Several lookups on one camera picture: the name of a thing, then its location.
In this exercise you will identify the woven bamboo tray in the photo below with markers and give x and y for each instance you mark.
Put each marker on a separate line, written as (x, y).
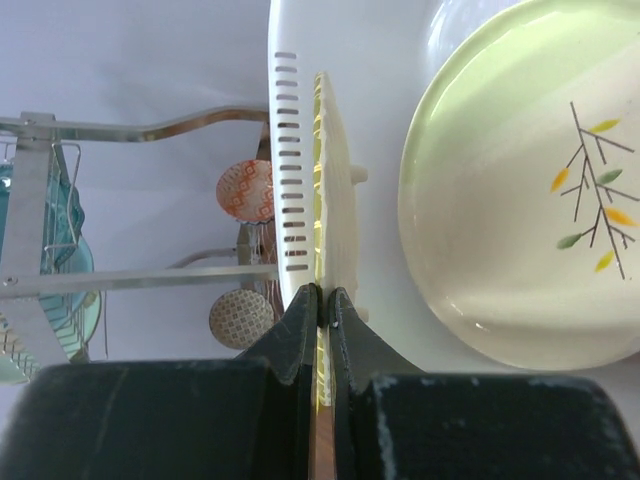
(336, 234)

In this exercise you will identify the blue zigzag patterned bowl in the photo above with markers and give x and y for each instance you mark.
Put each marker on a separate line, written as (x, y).
(245, 191)

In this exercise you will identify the steel two-tier dish rack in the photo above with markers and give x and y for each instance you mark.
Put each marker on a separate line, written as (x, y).
(163, 249)

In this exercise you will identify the dark teal plate in rack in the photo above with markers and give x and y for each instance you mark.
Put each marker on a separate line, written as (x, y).
(64, 249)

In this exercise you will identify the white plastic bin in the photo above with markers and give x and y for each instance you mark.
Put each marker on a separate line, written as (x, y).
(381, 57)

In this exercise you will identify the grey patterned bowl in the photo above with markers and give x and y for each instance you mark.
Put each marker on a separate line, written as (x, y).
(239, 318)

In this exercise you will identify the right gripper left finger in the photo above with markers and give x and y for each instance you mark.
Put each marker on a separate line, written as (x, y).
(243, 418)

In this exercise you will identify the green cream leaf plate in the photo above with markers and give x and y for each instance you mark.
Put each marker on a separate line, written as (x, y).
(518, 198)

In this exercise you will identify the cream rimmed teal plate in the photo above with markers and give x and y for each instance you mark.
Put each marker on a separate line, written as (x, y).
(75, 333)

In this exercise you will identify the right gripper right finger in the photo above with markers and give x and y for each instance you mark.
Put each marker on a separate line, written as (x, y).
(393, 420)

